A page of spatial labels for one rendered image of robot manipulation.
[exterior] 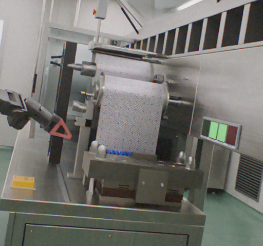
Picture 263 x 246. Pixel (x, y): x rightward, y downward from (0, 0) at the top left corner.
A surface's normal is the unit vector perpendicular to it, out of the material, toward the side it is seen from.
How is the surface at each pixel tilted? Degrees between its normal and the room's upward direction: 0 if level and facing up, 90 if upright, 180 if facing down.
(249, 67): 90
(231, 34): 90
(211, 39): 90
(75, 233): 90
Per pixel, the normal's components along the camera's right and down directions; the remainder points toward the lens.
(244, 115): -0.96, -0.14
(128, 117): 0.24, 0.09
